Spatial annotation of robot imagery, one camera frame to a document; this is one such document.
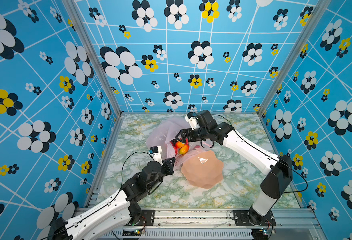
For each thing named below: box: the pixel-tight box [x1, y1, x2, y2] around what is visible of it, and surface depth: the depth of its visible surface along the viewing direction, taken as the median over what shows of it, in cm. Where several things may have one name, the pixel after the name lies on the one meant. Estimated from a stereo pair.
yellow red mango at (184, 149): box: [179, 144, 189, 155], surface depth 98 cm
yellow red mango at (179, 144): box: [175, 141, 185, 149], surface depth 98 cm
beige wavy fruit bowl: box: [181, 150, 224, 189], surface depth 90 cm
